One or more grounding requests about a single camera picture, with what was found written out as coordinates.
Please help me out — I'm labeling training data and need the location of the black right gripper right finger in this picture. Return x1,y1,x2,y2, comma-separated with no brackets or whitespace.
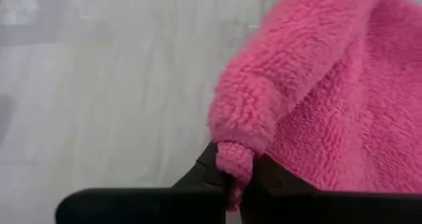
239,153,422,224

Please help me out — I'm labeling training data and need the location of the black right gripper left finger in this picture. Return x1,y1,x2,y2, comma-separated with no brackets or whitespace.
55,141,231,224

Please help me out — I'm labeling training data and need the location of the pink fluffy towel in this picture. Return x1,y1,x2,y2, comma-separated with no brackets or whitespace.
207,0,422,213

